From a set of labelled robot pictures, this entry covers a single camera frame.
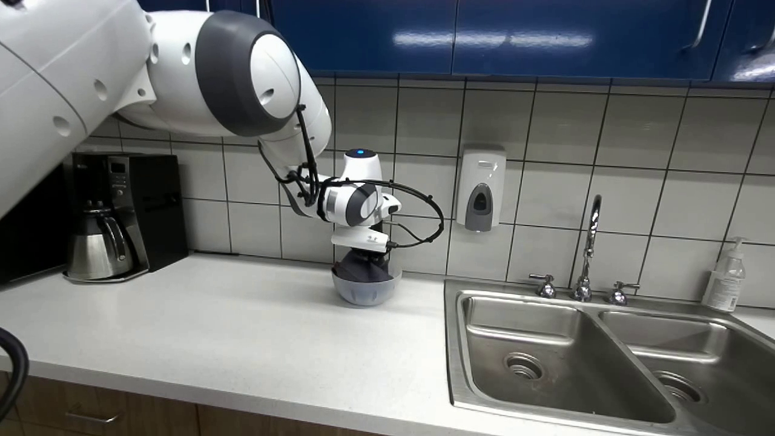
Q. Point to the clear plastic bottle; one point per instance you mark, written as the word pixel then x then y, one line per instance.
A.
pixel 725 283

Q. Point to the dark blue towel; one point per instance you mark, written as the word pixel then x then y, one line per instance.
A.
pixel 364 275

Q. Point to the clear plastic bowl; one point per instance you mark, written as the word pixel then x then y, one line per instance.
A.
pixel 364 291

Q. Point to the blue upper cabinets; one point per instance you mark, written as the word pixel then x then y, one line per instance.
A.
pixel 524 37

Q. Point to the chrome gooseneck faucet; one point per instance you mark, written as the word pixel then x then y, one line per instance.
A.
pixel 592 244

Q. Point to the stainless steel coffee carafe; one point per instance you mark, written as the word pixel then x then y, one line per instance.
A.
pixel 97 246

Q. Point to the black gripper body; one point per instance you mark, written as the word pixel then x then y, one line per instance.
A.
pixel 368 257

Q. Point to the stainless steel double sink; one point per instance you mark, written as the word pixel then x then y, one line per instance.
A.
pixel 565 355

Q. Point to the black microwave oven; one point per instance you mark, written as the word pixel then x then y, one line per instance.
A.
pixel 32 234

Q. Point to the wooden base cabinet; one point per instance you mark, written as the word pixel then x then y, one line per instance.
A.
pixel 122 407

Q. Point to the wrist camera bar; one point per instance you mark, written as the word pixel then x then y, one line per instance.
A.
pixel 360 241

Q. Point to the round sink drain strainer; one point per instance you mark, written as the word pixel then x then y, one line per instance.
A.
pixel 680 389
pixel 524 367

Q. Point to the black coffee maker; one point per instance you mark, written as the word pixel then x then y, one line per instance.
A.
pixel 153 209

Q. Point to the white wall soap dispenser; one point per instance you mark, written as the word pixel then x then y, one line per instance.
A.
pixel 480 189

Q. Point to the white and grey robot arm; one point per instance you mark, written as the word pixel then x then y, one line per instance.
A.
pixel 74 74

